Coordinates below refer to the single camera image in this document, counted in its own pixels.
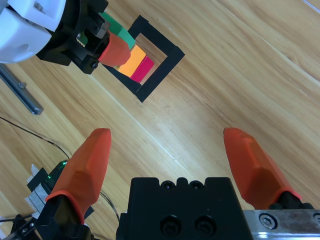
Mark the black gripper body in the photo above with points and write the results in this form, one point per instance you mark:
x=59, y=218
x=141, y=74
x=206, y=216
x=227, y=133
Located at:
x=72, y=47

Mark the yellow wooden cube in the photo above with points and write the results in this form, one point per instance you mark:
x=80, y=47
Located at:
x=132, y=62

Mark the black tape strip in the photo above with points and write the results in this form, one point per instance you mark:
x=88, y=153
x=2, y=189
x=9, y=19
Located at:
x=37, y=180
x=88, y=212

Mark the white wrist mount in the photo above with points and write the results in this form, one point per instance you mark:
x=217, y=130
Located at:
x=22, y=37

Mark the grey aluminium rail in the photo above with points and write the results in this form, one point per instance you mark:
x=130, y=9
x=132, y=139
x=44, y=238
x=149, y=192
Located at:
x=25, y=96

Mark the black tape square outline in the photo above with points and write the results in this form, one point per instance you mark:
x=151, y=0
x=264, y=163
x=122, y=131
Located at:
x=160, y=73

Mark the white tape piece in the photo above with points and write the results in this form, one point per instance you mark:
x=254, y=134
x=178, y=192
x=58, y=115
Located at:
x=33, y=170

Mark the red wooden cube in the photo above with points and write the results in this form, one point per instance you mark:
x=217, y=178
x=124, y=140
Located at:
x=142, y=70

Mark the green wooden cube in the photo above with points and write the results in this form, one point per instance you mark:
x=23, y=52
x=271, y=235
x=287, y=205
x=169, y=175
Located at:
x=123, y=33

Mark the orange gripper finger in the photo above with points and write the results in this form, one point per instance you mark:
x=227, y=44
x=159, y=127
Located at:
x=116, y=53
x=82, y=170
x=257, y=170

